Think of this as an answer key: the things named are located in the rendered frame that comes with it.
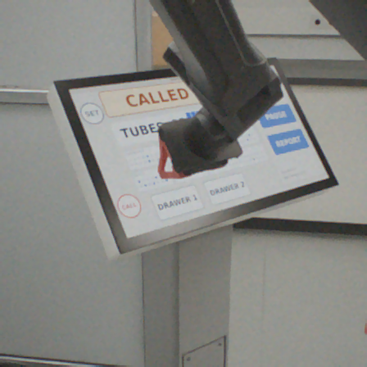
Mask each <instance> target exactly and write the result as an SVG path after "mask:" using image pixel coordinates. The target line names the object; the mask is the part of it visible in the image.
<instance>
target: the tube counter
mask: <svg viewBox="0 0 367 367"><path fill-rule="evenodd" d="M199 110H200V109H197V110H192V111H182V112H177V113H171V114H166V115H167V118H168V120H169V122H170V121H174V120H178V119H183V118H187V117H193V116H194V115H195V114H196V113H197V112H198V111H199Z"/></svg>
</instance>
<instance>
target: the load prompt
mask: <svg viewBox="0 0 367 367"><path fill-rule="evenodd" d="M97 95H98V96H99V99H100V101H101V103H102V105H103V108H104V110H105V112H106V115H107V118H111V117H117V116H126V115H133V114H138V113H144V112H150V111H161V110H166V109H171V108H178V107H183V106H189V105H194V104H199V103H200V102H199V101H198V100H197V99H196V97H195V96H194V94H193V93H192V91H191V90H190V89H189V87H187V86H186V85H185V84H184V83H183V81H180V82H173V83H166V84H153V85H146V86H138V87H132V88H118V89H111V90H104V91H97Z"/></svg>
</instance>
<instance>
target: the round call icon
mask: <svg viewBox="0 0 367 367"><path fill-rule="evenodd" d="M112 198H113V200H114V203H115V204H116V206H117V209H118V211H119V213H120V217H121V219H122V222H125V221H126V220H131V219H134V218H138V217H140V216H144V215H146V213H145V211H144V210H143V206H142V204H141V202H140V200H139V198H138V194H137V191H132V192H129V193H126V194H122V195H119V196H114V197H112Z"/></svg>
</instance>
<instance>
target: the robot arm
mask: <svg viewBox="0 0 367 367"><path fill-rule="evenodd" d="M148 1H149V2H150V3H151V5H152V7H153V9H154V11H155V12H156V14H157V15H158V16H159V17H160V18H161V21H162V23H163V24H164V26H165V27H166V28H167V30H168V31H169V33H170V36H171V38H173V39H174V41H172V42H171V43H170V44H169V45H167V46H168V48H167V49H166V51H165V53H164V54H163V57H162V58H163V59H164V60H165V63H166V64H167V65H168V66H169V67H170V68H171V69H172V70H173V71H174V72H175V73H176V74H177V76H178V77H179V78H180V79H181V80H182V81H183V83H184V84H185V85H186V86H187V87H189V89H190V90H191V91H192V93H193V94H194V96H195V97H196V99H197V100H198V101H199V102H200V104H201V105H202V106H203V108H201V109H200V110H199V111H198V112H197V113H196V114H195V115H194V116H193V117H187V118H183V119H178V120H174V121H170V122H165V123H163V124H162V125H161V126H160V127H158V128H157V130H156V131H157V133H158V143H159V144H160V160H159V161H158V166H157V172H158V174H159V175H160V177H161V179H185V177H189V176H192V175H193V174H196V173H200V172H204V171H208V170H218V169H221V168H224V167H225V166H226V165H227V164H228V159H232V158H235V157H236V159H238V158H239V157H240V156H241V155H242V148H241V146H240V144H239V141H238V139H239V138H240V137H241V136H242V134H243V133H244V132H247V131H248V130H249V129H250V128H251V127H252V126H253V125H254V124H255V123H256V122H257V121H258V120H259V119H260V118H261V117H263V116H264V115H265V114H266V113H267V111H268V110H269V109H271V108H272V107H273V106H274V105H275V104H276V103H277V102H279V101H280V100H281V99H282V98H283V97H284V95H283V90H282V88H281V84H282V82H281V80H280V78H279V76H278V75H277V73H276V72H275V71H274V70H273V69H272V68H271V67H270V66H269V65H268V61H267V60H266V58H265V56H264V55H263V54H262V53H261V52H259V51H258V50H257V49H256V47H255V46H254V45H253V43H251V42H250V40H249V39H248V37H247V35H246V31H244V29H243V27H242V24H241V21H240V20H239V17H238V13H237V12H236V9H235V7H234V4H233V1H232V0H148ZM308 1H309V2H310V3H311V5H312V6H313V7H314V8H315V9H316V10H318V11H319V13H320V14H321V15H322V16H323V17H324V18H325V20H326V21H327V22H328V23H329V24H330V25H332V26H333V27H334V28H335V29H336V31H337V32H338V33H339V34H340V35H341V36H342V37H343V38H344V39H345V40H346V41H347V42H348V43H349V44H350V45H351V46H352V47H353V49H354V50H355V51H356V52H357V53H358V54H359V55H360V56H362V57H363V58H364V59H365V60H366V61H367V0H308ZM168 157H169V158H170V162H171V165H172V166H171V169H172V170H171V171H165V165H166V162H167V158H168Z"/></svg>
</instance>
